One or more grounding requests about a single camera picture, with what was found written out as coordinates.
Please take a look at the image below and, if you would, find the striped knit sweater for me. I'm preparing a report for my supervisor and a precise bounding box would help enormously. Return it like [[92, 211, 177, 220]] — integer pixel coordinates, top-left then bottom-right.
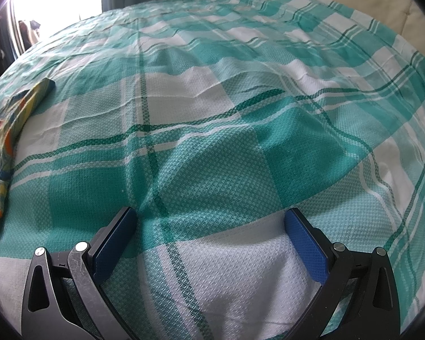
[[0, 78, 56, 234]]

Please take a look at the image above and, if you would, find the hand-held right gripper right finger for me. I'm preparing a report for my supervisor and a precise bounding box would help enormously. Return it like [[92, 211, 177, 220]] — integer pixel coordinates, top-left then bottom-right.
[[284, 208, 401, 340]]

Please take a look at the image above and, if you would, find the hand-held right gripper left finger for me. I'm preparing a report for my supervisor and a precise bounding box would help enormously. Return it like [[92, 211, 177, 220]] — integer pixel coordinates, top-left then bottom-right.
[[21, 206, 138, 340]]

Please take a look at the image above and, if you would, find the teal plaid bed sheet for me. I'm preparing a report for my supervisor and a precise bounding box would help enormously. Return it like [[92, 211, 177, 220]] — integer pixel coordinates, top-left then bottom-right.
[[0, 0, 425, 340]]

